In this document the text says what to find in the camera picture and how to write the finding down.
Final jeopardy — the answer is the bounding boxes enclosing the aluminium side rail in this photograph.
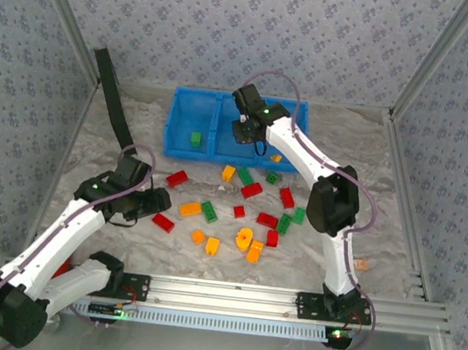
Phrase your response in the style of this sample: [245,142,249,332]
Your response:
[364,110,453,303]
[26,75,102,243]

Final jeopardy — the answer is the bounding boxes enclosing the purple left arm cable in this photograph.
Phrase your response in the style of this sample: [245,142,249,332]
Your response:
[0,128,159,350]

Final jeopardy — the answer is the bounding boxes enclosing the yellow round lego piece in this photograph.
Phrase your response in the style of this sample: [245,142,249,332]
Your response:
[232,226,255,253]

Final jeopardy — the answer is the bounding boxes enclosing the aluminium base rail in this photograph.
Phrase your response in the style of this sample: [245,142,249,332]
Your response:
[0,254,455,341]

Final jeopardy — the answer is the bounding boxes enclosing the orange long lego brick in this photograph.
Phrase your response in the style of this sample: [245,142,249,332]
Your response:
[245,239,266,265]
[178,199,204,218]

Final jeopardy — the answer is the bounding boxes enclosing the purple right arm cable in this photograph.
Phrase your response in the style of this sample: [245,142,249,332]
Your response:
[214,68,404,350]

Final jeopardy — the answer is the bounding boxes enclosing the aluminium frame post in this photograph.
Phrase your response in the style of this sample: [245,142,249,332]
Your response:
[386,0,468,129]
[14,0,112,86]

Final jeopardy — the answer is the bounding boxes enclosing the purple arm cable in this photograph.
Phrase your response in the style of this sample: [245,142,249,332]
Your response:
[0,128,159,350]
[214,68,404,350]

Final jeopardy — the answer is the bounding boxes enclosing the red long lego brick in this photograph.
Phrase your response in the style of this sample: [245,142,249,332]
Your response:
[277,186,297,211]
[239,181,265,201]
[164,168,191,190]
[255,212,281,230]
[150,212,177,234]

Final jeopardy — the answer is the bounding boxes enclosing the black strap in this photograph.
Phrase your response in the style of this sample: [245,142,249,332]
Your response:
[83,44,148,151]

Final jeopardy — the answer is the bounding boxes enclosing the small circuit board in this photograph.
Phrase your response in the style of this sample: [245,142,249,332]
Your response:
[88,300,126,319]
[323,326,354,349]

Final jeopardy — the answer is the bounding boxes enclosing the slotted white cable duct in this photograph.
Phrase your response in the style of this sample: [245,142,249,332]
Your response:
[70,296,330,343]

